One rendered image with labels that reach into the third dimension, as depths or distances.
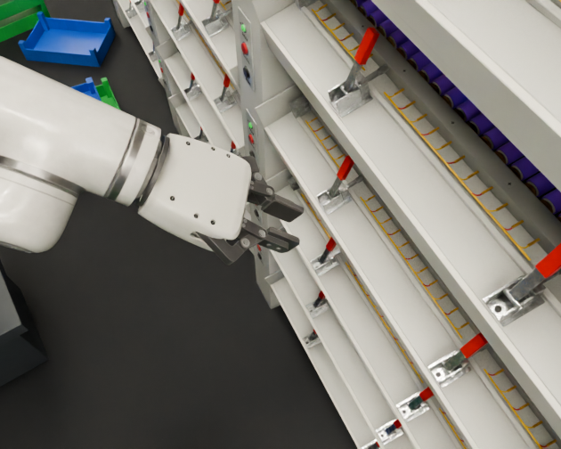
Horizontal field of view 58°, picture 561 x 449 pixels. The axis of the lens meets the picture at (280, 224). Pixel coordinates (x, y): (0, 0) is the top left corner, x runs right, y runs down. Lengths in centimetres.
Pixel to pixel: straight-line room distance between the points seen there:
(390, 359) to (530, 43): 57
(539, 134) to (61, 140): 37
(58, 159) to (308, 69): 30
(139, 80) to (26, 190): 162
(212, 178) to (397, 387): 46
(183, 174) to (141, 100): 149
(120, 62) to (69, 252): 85
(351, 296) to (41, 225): 53
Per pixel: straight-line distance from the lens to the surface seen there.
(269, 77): 75
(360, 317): 84
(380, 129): 55
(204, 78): 119
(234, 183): 53
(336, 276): 87
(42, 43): 237
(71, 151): 48
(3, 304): 129
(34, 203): 48
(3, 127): 48
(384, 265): 67
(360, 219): 70
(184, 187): 50
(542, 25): 38
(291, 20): 68
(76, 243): 165
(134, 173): 48
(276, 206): 56
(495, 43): 36
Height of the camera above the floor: 132
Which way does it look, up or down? 57 degrees down
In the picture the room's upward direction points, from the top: straight up
